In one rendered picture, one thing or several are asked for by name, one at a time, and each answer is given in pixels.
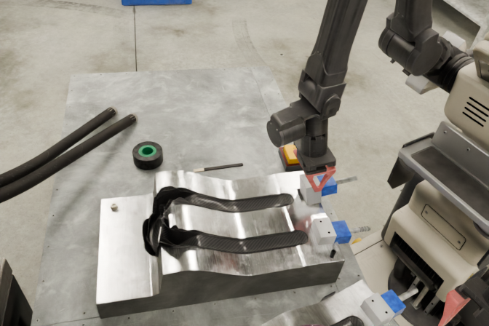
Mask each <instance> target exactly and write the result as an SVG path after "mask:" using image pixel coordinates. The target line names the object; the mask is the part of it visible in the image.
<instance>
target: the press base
mask: <svg viewBox="0 0 489 326"><path fill-rule="evenodd" d="M32 315H33V310H32V308H31V306H30V305H29V303H28V301H27V299H26V297H25V295H24V293H23V291H22V290H21V288H20V286H19V284H18V282H17V280H16V279H15V276H14V274H12V276H11V280H10V284H9V290H8V294H7V301H6V304H5V308H4V314H3V318H2V322H1V326H31V320H32Z"/></svg>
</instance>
